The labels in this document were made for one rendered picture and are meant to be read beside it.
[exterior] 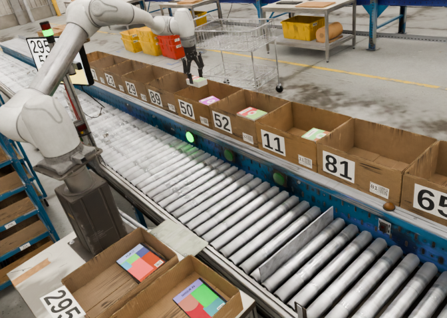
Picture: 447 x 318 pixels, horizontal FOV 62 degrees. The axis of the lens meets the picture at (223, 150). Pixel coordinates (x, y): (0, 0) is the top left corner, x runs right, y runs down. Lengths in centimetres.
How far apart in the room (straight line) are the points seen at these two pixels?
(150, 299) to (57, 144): 69
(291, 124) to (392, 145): 60
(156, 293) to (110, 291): 22
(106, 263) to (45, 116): 67
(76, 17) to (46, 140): 64
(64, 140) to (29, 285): 68
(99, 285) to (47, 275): 29
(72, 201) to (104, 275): 34
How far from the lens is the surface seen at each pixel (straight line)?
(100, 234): 178
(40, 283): 188
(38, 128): 155
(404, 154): 186
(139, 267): 163
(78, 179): 167
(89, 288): 171
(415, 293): 153
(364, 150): 195
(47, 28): 233
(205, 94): 270
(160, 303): 153
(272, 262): 153
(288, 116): 213
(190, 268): 157
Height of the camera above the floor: 191
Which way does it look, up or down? 30 degrees down
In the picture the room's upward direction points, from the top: 11 degrees counter-clockwise
